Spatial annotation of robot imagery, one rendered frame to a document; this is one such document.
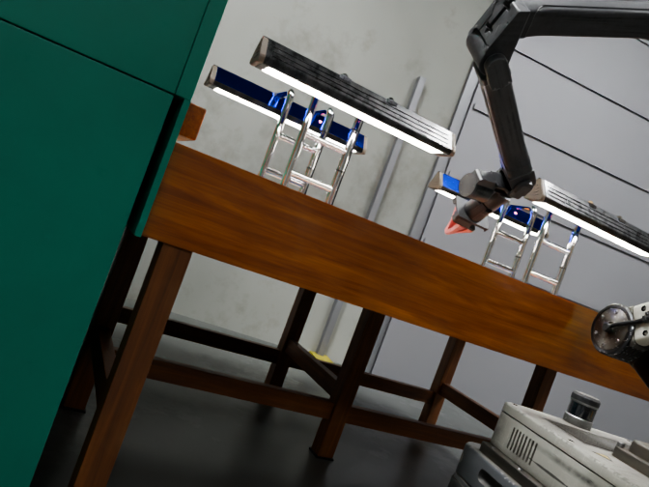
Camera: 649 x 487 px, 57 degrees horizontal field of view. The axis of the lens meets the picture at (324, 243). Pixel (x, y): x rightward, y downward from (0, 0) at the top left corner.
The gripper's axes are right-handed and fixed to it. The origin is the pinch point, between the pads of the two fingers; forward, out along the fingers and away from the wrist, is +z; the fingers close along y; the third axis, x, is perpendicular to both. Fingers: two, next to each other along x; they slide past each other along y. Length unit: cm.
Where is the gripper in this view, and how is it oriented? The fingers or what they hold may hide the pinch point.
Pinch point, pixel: (447, 230)
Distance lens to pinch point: 157.5
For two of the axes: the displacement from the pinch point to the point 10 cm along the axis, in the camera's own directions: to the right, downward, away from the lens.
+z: -5.3, 4.8, 7.0
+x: -0.3, 8.1, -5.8
